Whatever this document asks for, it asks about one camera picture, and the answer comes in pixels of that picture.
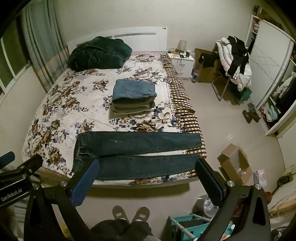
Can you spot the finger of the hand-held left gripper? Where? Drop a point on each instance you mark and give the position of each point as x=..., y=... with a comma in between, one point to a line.
x=8, y=158
x=32, y=163

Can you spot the stack of folded trousers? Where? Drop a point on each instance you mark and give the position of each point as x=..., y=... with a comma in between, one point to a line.
x=134, y=89

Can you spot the large brown cardboard box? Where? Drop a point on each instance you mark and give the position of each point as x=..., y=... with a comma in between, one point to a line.
x=208, y=74

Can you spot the silver bin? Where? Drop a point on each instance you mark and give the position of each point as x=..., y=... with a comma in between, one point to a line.
x=204, y=205

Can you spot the person's left slipper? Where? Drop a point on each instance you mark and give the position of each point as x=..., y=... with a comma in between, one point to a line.
x=120, y=213

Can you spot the person's right slipper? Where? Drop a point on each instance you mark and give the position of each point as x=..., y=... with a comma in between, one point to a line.
x=141, y=213

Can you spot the grey green curtain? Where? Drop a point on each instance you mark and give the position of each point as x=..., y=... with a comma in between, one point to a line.
x=44, y=39

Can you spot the white nightstand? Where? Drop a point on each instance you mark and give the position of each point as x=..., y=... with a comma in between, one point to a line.
x=185, y=66

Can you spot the teal bag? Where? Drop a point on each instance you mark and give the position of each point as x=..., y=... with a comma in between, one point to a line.
x=247, y=93

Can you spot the plastic water bottle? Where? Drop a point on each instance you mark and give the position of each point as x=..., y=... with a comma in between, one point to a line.
x=195, y=75

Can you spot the beige table lamp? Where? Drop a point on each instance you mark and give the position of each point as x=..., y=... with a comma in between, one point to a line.
x=182, y=45

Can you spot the dark green blanket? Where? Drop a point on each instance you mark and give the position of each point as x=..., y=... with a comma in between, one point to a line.
x=99, y=53

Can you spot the window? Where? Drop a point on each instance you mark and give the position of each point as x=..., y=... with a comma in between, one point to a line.
x=11, y=58

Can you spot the hanging clothes in wardrobe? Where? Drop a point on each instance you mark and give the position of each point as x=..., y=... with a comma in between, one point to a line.
x=285, y=92

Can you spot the bed with floral sheet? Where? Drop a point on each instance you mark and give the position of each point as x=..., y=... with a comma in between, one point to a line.
x=138, y=37

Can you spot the dark slippers pair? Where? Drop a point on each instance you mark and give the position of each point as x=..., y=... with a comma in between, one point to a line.
x=251, y=113

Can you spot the brown checked sheet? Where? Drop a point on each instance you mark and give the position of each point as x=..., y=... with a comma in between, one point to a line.
x=179, y=92

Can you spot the folded teal clothes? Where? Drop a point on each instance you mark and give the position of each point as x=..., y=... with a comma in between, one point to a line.
x=270, y=112

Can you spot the dark cup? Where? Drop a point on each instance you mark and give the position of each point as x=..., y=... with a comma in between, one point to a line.
x=188, y=53

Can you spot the white wardrobe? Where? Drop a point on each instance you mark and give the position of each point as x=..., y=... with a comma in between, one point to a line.
x=268, y=60

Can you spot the black striped track clothes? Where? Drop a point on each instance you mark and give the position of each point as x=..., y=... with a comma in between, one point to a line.
x=238, y=53

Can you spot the person's slipper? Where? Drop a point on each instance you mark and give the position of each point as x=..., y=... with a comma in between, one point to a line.
x=120, y=213
x=141, y=213

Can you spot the olive folded pants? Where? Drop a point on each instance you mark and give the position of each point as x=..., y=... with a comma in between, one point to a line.
x=134, y=103

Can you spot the black garment on box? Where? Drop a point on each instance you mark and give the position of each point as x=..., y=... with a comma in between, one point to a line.
x=208, y=60

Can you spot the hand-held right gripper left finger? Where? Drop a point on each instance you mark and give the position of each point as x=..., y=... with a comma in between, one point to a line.
x=85, y=183

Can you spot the pink cloth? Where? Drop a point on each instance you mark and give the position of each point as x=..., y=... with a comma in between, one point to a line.
x=260, y=177

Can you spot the person's legs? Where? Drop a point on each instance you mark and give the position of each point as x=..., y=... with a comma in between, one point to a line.
x=120, y=231

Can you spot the small open cardboard box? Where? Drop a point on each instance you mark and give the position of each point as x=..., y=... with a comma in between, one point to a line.
x=233, y=162

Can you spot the dark blue jeans pants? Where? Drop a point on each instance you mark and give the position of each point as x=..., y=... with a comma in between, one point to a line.
x=138, y=141

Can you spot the teal storage rack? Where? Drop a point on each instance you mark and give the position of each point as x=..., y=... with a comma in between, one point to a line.
x=185, y=226

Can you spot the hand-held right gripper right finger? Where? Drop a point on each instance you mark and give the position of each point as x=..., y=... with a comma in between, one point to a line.
x=208, y=179

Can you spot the metal folding chair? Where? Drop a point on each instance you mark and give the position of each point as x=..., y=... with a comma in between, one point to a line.
x=219, y=88

